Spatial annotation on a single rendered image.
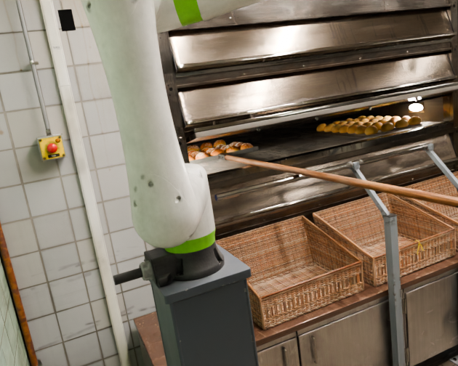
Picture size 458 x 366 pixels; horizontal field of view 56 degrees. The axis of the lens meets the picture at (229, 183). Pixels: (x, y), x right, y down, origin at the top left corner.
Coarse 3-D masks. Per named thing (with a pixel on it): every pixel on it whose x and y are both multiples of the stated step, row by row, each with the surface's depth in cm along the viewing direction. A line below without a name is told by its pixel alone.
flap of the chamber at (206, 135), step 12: (396, 96) 238; (408, 96) 240; (420, 96) 244; (432, 96) 266; (336, 108) 223; (348, 108) 225; (360, 108) 236; (276, 120) 210; (288, 120) 212; (300, 120) 225; (204, 132) 196; (216, 132) 198; (228, 132) 202; (240, 132) 218
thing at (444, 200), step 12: (228, 156) 251; (276, 168) 206; (288, 168) 197; (300, 168) 190; (336, 180) 168; (348, 180) 162; (360, 180) 157; (396, 192) 142; (408, 192) 138; (420, 192) 134; (432, 192) 131; (444, 204) 127; (456, 204) 123
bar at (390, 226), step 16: (432, 144) 221; (368, 160) 207; (288, 176) 192; (304, 176) 194; (448, 176) 214; (224, 192) 180; (240, 192) 182; (368, 192) 199; (384, 208) 192; (384, 224) 192; (400, 288) 197; (400, 304) 198; (400, 320) 200; (400, 336) 201; (400, 352) 203
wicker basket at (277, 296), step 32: (288, 224) 234; (256, 256) 225; (288, 256) 232; (320, 256) 230; (352, 256) 204; (256, 288) 218; (288, 288) 184; (320, 288) 191; (352, 288) 200; (256, 320) 188; (288, 320) 186
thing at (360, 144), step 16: (416, 128) 273; (432, 128) 271; (448, 128) 276; (352, 144) 249; (368, 144) 253; (272, 160) 233; (288, 160) 233; (304, 160) 237; (208, 176) 216; (224, 176) 219; (240, 176) 223
